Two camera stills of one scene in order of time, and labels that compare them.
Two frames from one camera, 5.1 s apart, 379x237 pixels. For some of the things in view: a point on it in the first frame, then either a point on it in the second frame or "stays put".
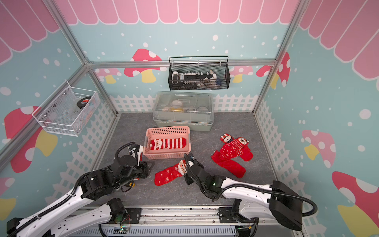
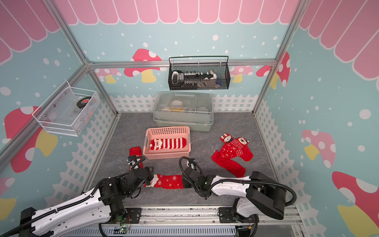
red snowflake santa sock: [170, 174] -> [167, 181]
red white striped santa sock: [168, 143] stays put
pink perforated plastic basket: [153, 133] stays put
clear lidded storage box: [193, 109] stays put
